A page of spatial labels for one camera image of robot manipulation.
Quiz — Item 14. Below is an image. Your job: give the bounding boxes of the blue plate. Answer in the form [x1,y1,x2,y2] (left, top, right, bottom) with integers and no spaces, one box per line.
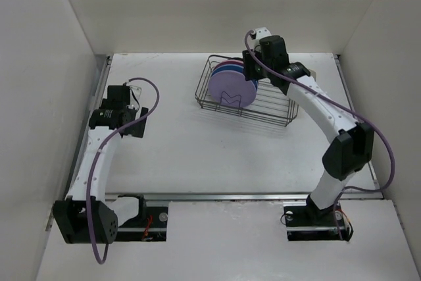
[212,64,243,76]

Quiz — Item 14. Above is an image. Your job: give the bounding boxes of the lilac plate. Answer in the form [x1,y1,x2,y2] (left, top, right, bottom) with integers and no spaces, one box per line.
[208,71,258,108]

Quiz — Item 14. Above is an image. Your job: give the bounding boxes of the grey wire dish rack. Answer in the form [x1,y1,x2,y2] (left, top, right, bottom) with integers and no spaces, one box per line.
[195,54,299,126]

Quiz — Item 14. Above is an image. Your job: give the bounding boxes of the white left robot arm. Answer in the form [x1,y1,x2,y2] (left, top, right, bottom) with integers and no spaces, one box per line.
[53,84,148,244]

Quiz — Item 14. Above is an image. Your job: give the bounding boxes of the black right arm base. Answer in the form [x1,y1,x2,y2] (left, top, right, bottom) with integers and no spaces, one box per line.
[280,205,354,242]

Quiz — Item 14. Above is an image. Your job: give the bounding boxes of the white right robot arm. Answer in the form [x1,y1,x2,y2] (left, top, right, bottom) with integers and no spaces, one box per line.
[243,30,374,224]

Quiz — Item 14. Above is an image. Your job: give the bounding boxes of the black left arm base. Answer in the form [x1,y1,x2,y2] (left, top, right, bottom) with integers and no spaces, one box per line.
[106,195,169,242]

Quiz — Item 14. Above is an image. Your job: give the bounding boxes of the pink plate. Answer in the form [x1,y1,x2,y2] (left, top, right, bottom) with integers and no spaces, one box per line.
[216,59,243,68]

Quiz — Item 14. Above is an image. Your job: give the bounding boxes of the white front cover board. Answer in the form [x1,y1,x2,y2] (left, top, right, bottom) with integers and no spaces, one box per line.
[37,200,419,280]

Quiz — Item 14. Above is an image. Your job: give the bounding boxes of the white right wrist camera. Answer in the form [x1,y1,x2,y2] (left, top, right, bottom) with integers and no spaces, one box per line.
[251,27,272,48]

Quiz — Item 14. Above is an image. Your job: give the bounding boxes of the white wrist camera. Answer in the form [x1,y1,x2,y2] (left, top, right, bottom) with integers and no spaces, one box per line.
[124,82,142,112]
[251,27,272,48]

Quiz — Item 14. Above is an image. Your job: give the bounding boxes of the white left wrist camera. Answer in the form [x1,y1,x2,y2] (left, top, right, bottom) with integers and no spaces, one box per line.
[124,82,142,112]

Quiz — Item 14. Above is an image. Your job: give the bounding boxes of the aluminium side rail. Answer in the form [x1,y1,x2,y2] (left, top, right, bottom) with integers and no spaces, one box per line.
[44,55,112,232]

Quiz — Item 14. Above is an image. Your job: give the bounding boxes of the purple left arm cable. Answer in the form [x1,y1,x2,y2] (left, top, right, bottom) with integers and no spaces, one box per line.
[86,77,161,265]

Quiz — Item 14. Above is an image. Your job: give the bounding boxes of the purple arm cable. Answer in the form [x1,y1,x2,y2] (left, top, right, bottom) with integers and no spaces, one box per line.
[86,77,161,265]
[244,29,396,241]

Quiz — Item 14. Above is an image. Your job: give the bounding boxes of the aluminium table edge rail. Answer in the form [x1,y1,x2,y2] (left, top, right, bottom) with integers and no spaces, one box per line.
[105,192,384,202]

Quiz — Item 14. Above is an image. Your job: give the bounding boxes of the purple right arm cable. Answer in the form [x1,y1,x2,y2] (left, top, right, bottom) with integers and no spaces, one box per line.
[244,29,396,241]

